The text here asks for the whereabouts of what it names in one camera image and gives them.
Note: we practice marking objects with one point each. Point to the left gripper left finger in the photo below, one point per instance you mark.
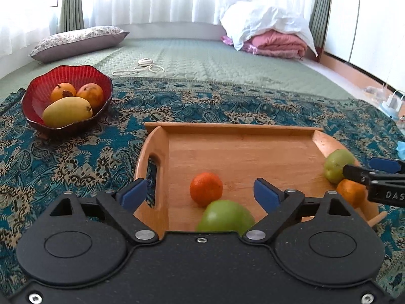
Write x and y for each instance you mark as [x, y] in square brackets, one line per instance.
[119, 208]

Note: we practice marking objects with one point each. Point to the white duvet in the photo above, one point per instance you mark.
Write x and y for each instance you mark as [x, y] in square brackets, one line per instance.
[243, 20]

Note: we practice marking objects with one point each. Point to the green drape right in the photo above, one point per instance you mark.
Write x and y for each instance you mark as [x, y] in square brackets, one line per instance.
[319, 22]

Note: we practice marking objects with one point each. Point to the small mandarin back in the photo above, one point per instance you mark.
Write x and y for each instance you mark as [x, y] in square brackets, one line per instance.
[205, 188]

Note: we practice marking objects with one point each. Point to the reddish orange fruit in bowl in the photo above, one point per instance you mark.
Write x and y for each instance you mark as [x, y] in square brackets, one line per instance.
[93, 94]

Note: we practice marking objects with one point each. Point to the green quilted mat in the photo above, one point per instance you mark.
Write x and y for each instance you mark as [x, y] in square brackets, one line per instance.
[193, 60]

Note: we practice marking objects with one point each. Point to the floral grey pillow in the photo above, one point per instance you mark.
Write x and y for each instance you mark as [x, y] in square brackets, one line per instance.
[77, 42]

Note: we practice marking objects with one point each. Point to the pink folded blanket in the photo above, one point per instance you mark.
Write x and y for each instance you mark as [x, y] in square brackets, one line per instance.
[279, 45]

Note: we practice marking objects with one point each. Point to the green apple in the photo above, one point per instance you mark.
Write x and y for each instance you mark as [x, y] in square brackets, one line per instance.
[224, 216]
[335, 163]

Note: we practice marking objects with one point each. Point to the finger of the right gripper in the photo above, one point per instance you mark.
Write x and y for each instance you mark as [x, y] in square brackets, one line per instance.
[361, 175]
[392, 166]

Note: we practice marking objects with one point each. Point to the green drape left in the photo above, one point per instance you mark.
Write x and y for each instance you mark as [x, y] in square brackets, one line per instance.
[71, 16]

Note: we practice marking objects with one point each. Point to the teal paisley cloth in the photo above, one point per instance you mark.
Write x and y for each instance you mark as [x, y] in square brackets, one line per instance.
[35, 169]

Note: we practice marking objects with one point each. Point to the wooden serving tray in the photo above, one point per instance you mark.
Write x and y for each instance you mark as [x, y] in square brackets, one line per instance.
[289, 157]

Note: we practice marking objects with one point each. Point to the green drape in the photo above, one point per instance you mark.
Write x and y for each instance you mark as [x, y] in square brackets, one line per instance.
[319, 22]
[71, 16]

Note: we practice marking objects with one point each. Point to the light blue cloth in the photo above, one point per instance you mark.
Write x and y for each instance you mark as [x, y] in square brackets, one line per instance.
[401, 150]

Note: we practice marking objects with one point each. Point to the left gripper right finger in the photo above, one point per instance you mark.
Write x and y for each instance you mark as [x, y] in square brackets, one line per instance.
[281, 209]

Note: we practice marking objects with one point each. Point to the red fruit bowl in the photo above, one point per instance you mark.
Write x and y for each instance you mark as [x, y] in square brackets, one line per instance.
[36, 98]

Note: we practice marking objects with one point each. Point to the yellow mango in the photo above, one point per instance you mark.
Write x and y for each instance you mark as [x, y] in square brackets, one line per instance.
[67, 111]

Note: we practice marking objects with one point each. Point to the white charger with cable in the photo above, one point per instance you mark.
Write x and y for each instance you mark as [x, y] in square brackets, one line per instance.
[388, 101]

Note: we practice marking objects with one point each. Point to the large brownish orange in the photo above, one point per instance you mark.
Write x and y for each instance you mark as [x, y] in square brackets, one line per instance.
[354, 193]

